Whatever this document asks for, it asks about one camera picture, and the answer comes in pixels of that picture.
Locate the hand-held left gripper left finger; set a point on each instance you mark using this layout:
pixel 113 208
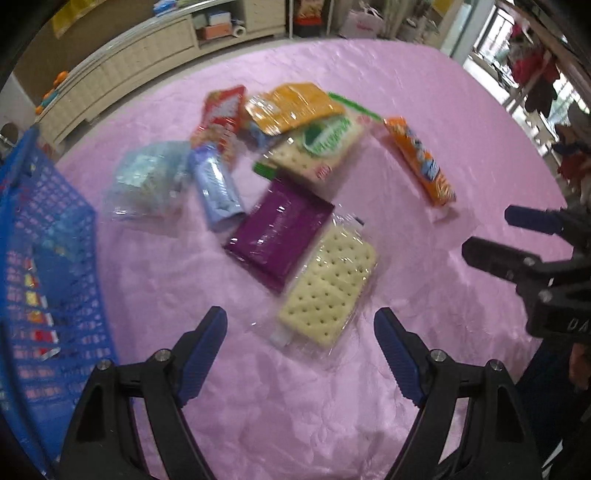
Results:
pixel 205 350

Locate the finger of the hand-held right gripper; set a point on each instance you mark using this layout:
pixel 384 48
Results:
pixel 498 261
pixel 531 219

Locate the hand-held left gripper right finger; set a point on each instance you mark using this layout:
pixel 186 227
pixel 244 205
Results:
pixel 397 350

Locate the clear cracker pack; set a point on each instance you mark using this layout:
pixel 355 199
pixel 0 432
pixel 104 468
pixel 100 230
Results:
pixel 328 281

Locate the orange biscuit packet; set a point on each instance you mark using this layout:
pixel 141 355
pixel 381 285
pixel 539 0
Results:
pixel 425 166

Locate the purple snack packet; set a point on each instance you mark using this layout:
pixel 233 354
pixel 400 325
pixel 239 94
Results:
pixel 277 230

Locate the blue wafer packet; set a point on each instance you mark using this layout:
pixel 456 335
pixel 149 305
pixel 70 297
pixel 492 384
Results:
pixel 214 189

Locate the blue plastic basket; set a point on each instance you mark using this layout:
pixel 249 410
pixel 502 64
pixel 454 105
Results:
pixel 69 230

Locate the light blue snack bag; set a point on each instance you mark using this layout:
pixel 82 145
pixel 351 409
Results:
pixel 143 180

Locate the green cracker packet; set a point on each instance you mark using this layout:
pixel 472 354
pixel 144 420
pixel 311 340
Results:
pixel 318 143

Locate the yellow and red snack packet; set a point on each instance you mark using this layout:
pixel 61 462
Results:
pixel 291 106

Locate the pink tablecloth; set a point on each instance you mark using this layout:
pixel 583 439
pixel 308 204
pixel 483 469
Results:
pixel 161 286

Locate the person's dark trousers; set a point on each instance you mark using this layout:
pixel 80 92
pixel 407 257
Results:
pixel 542 392

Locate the dark hanging garment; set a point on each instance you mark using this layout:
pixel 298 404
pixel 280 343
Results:
pixel 545 97

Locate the red hanging garment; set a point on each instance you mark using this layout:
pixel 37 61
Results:
pixel 531 64

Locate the pink shopping bag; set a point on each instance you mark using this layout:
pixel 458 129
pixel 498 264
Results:
pixel 364 23

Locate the orange fruit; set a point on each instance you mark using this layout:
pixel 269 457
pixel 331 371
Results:
pixel 60 79
pixel 39 109

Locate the cream TV cabinet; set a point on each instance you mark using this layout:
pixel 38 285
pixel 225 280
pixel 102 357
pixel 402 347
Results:
pixel 138 64

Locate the blue tray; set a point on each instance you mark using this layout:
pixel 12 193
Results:
pixel 50 97

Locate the orange box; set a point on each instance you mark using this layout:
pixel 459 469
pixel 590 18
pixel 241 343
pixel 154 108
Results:
pixel 214 31

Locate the white paper roll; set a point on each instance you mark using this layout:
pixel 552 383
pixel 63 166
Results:
pixel 238 30

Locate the small blue box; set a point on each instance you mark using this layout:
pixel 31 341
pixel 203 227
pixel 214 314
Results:
pixel 218 17

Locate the blue tissue box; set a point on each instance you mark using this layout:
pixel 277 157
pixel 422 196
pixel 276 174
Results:
pixel 164 5

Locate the yellow wall poster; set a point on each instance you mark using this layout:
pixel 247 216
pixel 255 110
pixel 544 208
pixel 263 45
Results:
pixel 69 14

